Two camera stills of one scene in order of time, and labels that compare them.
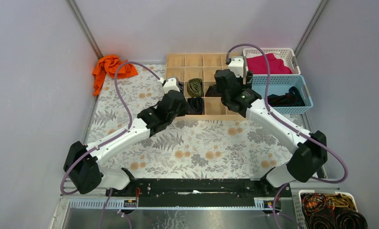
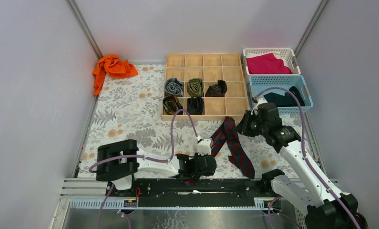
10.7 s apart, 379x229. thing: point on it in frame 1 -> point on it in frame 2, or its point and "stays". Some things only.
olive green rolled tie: [195, 87] stays
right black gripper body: [248, 82] -> [251, 126]
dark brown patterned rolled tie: [212, 91] stays
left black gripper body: [180, 98] -> [206, 163]
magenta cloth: [257, 64] stays
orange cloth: [107, 65] stays
